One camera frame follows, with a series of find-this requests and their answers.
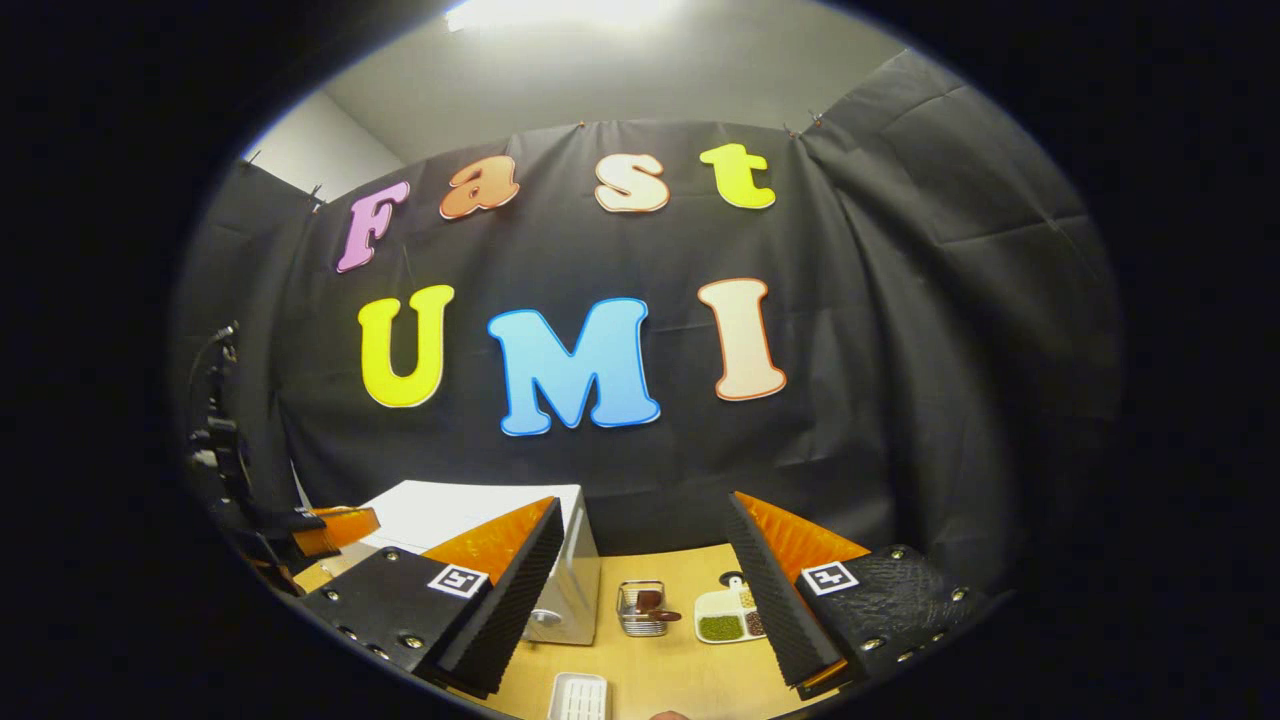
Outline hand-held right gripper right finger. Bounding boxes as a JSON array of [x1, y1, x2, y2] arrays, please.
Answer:
[[728, 491, 1001, 699]]

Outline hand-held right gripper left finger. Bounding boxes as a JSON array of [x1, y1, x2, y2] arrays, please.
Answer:
[[298, 496, 567, 701]]

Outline white microwave oven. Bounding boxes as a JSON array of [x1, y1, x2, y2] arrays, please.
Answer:
[[355, 480, 603, 647]]

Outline white divided dish of beans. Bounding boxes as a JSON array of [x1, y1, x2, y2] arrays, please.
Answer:
[[694, 575, 769, 644]]

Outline small white rectangular tray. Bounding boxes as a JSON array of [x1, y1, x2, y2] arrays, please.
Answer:
[[548, 672, 611, 720]]

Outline black backdrop cloth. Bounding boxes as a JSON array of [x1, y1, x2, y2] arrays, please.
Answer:
[[170, 50, 1126, 601]]

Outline large ceiling light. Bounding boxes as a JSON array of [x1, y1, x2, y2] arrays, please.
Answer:
[[445, 0, 681, 31]]

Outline metal wire basket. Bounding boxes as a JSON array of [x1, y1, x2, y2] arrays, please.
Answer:
[[616, 580, 669, 638]]

